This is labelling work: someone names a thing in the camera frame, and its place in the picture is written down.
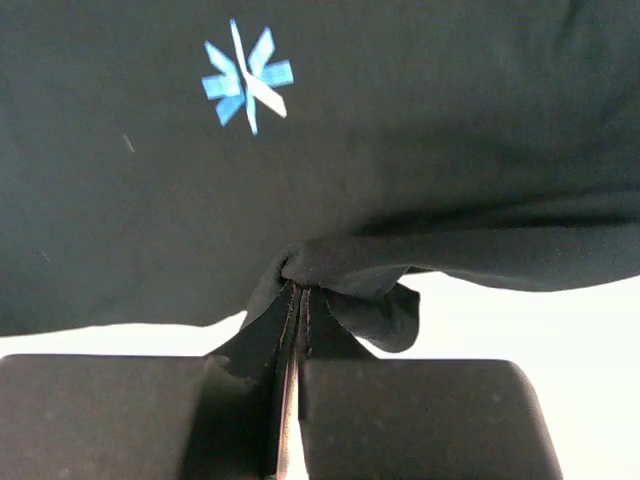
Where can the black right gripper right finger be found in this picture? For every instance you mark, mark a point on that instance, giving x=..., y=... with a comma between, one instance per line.
x=367, y=418

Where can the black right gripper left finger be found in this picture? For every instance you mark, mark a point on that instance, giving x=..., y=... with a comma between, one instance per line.
x=218, y=416

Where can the black t shirt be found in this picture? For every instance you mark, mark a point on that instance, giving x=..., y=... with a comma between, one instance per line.
x=181, y=161

